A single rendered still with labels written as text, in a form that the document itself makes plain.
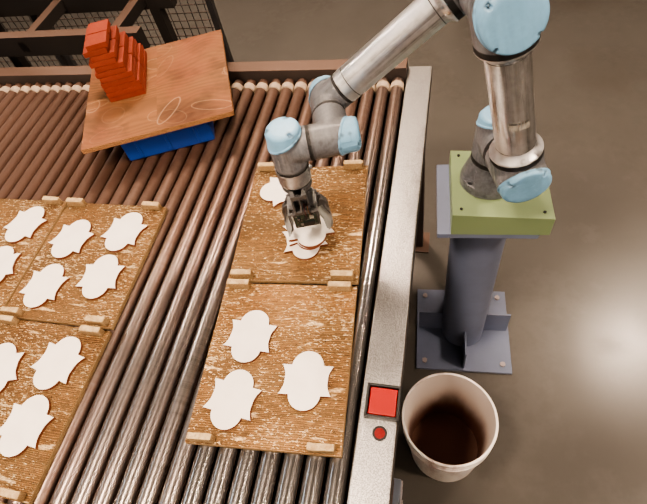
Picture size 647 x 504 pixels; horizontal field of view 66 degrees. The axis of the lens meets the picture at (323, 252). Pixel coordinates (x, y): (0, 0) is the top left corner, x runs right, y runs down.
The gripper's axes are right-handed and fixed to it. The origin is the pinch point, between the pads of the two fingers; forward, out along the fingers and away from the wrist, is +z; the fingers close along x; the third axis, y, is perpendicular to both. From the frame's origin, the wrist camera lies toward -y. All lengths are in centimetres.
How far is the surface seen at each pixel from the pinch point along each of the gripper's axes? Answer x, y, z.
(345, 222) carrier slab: 9.1, -4.7, 7.0
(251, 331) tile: -18.1, 24.5, 6.0
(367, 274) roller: 12.4, 12.4, 8.6
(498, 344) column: 62, 0, 100
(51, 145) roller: -93, -67, 9
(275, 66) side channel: -6, -82, 5
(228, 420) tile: -24, 45, 6
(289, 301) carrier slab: -8.3, 17.4, 6.9
